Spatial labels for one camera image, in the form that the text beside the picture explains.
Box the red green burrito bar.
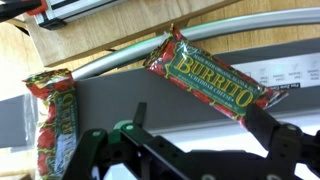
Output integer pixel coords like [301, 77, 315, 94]
[143, 23, 290, 127]
[13, 68, 80, 180]

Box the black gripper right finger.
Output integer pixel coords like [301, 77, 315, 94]
[244, 103, 320, 180]

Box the silver aluminium rail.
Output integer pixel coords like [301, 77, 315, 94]
[33, 0, 126, 31]

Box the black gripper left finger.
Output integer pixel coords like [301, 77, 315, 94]
[61, 101, 209, 180]

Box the wooden platform board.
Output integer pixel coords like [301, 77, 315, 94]
[24, 0, 241, 68]

